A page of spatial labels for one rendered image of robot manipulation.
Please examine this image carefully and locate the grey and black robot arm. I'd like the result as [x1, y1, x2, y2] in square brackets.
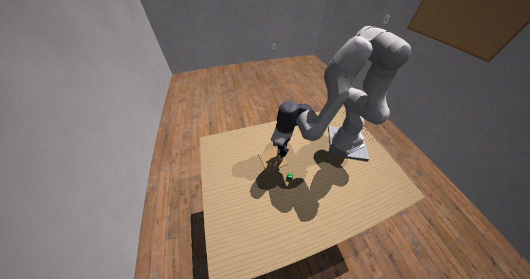
[271, 26, 411, 154]

